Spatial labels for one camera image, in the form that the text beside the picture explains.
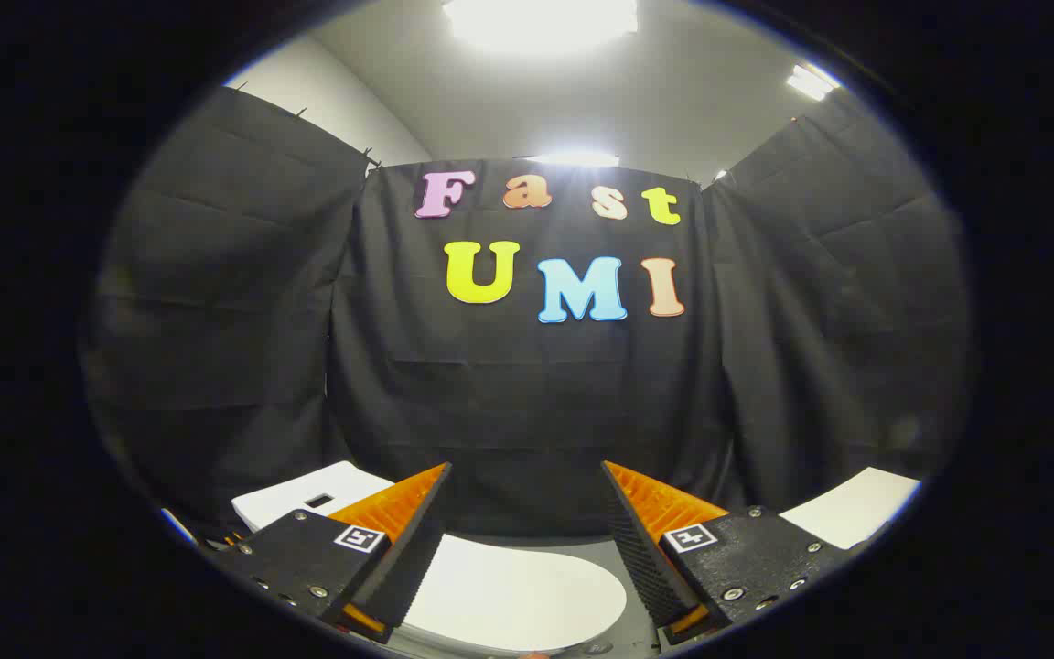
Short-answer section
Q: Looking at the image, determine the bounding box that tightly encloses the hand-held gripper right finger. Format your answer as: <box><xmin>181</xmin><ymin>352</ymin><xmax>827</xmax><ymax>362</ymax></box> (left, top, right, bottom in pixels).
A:
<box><xmin>602</xmin><ymin>460</ymin><xmax>857</xmax><ymax>646</ymax></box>

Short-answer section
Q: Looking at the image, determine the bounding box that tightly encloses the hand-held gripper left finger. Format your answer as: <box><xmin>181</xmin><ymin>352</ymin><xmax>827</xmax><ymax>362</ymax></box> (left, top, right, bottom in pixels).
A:
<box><xmin>207</xmin><ymin>462</ymin><xmax>453</xmax><ymax>644</ymax></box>

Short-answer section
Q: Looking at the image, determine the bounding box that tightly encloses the white toilet lid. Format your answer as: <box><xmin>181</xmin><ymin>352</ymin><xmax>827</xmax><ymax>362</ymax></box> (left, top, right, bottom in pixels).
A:
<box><xmin>396</xmin><ymin>535</ymin><xmax>629</xmax><ymax>653</ymax></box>

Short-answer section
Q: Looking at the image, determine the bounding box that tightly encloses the black backdrop cloth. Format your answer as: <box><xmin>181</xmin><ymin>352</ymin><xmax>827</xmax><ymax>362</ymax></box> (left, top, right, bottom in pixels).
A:
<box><xmin>79</xmin><ymin>87</ymin><xmax>976</xmax><ymax>541</ymax></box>

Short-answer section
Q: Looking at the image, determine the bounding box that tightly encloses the grey cabinet with white top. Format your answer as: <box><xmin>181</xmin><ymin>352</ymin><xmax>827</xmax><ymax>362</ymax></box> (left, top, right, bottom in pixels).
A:
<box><xmin>779</xmin><ymin>467</ymin><xmax>921</xmax><ymax>550</ymax></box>

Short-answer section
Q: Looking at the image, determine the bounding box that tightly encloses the ceiling light behind cloth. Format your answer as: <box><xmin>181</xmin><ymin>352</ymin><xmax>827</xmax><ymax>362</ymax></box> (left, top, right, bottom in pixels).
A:
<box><xmin>527</xmin><ymin>151</ymin><xmax>621</xmax><ymax>168</ymax></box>

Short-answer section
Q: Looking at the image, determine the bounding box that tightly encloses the long ceiling light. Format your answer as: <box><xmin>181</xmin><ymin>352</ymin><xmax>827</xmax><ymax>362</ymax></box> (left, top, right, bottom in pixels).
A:
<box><xmin>786</xmin><ymin>64</ymin><xmax>841</xmax><ymax>102</ymax></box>

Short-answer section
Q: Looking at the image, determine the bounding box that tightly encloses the large ceiling light panel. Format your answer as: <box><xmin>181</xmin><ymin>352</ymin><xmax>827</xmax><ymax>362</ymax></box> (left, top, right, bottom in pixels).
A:
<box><xmin>443</xmin><ymin>0</ymin><xmax>640</xmax><ymax>51</ymax></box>

